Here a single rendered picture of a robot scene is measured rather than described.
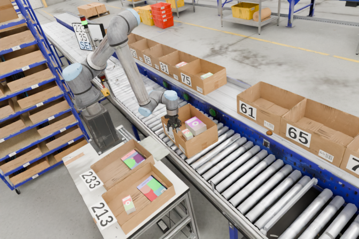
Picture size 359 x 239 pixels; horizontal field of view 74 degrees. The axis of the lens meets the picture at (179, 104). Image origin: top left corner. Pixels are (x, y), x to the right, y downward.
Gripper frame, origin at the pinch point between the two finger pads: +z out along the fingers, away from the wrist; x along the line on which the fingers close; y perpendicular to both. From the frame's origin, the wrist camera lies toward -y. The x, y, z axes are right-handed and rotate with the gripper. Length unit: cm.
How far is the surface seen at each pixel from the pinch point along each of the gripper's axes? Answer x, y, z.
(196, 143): 6.2, 20.8, 1.0
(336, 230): 24, 113, 9
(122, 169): -44.8, -5.6, 15.3
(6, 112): -108, -138, 1
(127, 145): -31.6, -20.4, 8.3
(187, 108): 26.9, -16.4, -4.4
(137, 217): -54, 41, 11
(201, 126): 23.8, 6.0, 1.5
